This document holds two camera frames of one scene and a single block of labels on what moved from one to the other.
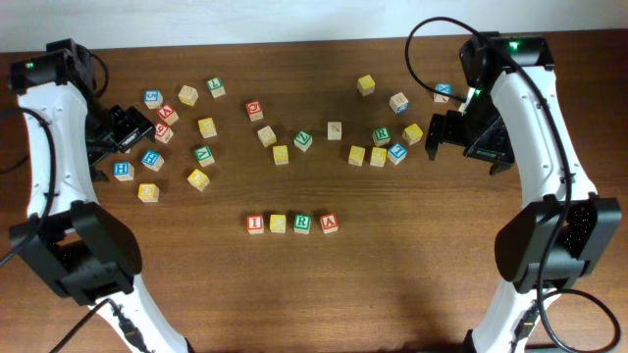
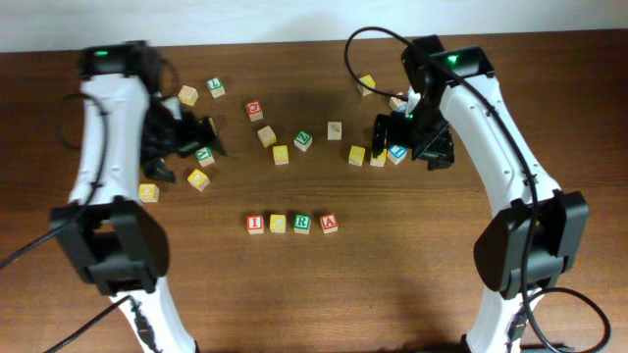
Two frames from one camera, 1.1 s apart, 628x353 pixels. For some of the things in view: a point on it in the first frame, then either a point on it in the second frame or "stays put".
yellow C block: (278, 223) stays put
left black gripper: (134, 126) -> (194, 131)
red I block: (255, 224) stays put
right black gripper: (442, 129) -> (439, 149)
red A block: (329, 223) stays put
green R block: (302, 224) stays put
